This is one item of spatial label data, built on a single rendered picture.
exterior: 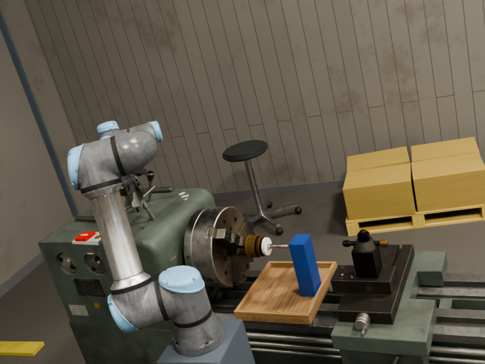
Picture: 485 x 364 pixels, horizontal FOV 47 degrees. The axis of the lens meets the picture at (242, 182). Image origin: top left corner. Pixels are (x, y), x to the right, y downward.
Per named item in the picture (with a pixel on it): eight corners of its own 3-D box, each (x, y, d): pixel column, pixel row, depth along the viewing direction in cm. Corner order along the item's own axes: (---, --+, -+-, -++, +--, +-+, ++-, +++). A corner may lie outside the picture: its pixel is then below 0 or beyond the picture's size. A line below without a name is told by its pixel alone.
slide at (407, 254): (338, 321, 186) (335, 310, 185) (367, 254, 221) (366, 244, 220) (393, 325, 178) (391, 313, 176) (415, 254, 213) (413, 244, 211)
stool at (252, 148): (309, 206, 506) (291, 131, 481) (275, 243, 454) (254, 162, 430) (248, 206, 541) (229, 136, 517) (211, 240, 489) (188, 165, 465)
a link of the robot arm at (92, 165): (169, 325, 154) (112, 133, 152) (116, 341, 153) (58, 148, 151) (172, 314, 166) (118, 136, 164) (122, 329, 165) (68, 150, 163)
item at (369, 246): (351, 253, 186) (349, 245, 185) (356, 241, 193) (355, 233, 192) (374, 253, 183) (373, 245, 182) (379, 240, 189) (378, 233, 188)
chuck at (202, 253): (201, 301, 217) (183, 224, 209) (237, 265, 243) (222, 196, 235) (221, 302, 212) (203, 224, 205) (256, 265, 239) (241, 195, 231)
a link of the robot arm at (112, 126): (94, 128, 199) (96, 123, 207) (104, 157, 202) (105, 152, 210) (116, 123, 199) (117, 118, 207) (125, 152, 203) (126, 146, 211)
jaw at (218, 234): (220, 250, 220) (205, 238, 211) (223, 237, 222) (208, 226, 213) (245, 249, 215) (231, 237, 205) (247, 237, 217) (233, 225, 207)
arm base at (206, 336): (214, 357, 156) (205, 328, 153) (167, 356, 162) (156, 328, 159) (232, 323, 169) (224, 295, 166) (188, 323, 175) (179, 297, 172)
